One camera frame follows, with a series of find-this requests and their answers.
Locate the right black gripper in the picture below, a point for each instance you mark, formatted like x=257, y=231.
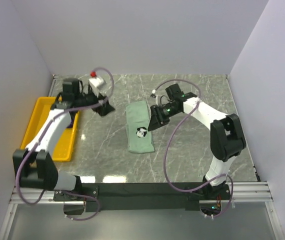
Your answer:
x=154, y=123

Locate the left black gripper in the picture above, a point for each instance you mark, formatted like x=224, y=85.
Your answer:
x=107, y=109

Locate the green towel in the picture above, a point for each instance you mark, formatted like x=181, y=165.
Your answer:
x=140, y=140

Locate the purple towel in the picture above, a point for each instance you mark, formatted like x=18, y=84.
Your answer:
x=70, y=125

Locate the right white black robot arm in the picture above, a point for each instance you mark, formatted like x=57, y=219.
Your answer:
x=226, y=136

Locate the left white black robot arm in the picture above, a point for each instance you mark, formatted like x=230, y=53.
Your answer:
x=34, y=167

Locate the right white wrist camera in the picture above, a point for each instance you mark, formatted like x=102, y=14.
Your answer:
x=156, y=97

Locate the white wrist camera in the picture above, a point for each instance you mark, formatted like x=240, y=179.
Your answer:
x=96, y=83
x=156, y=97

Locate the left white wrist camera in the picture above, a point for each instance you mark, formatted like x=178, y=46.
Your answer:
x=96, y=83

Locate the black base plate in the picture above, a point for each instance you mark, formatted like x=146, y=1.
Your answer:
x=138, y=196

